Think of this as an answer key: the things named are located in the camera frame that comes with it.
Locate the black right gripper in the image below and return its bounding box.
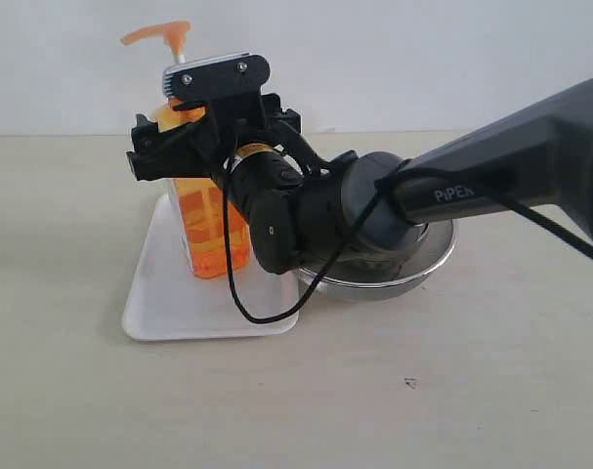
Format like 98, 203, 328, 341
126, 92, 301, 182

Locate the orange dish soap pump bottle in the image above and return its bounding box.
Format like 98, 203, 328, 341
121, 21, 250, 279

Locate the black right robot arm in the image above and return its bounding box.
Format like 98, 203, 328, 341
128, 78, 593, 274

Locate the white rectangular plastic tray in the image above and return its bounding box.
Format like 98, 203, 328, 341
122, 194, 299, 341

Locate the large stainless steel basin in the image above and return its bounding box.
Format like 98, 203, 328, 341
316, 221, 457, 302

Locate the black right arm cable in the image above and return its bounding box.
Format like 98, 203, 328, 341
220, 116, 593, 325

